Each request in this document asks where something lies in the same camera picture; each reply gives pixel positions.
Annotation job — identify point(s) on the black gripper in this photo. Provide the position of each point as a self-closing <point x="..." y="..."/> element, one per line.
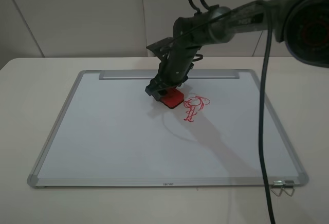
<point x="172" y="72"/>

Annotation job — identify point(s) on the red whiteboard eraser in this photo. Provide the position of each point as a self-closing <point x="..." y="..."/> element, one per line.
<point x="172" y="98"/>

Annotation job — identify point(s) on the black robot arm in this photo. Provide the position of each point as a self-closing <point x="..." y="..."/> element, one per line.
<point x="301" y="24"/>

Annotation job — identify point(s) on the white framed whiteboard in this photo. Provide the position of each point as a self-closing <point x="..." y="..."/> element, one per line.
<point x="110" y="133"/>

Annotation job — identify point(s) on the grey aluminium marker tray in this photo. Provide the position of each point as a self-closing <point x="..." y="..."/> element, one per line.
<point x="149" y="74"/>

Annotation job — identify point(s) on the left metal hanging clip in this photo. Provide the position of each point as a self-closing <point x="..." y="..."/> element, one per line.
<point x="277" y="187"/>

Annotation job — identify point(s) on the metal hanging clip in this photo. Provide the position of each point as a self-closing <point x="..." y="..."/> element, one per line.
<point x="277" y="187"/>
<point x="288" y="187"/>

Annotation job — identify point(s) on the right metal hanging clip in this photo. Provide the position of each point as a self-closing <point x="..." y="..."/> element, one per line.
<point x="288" y="187"/>

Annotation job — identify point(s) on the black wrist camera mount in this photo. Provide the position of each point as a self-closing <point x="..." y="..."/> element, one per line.
<point x="161" y="48"/>

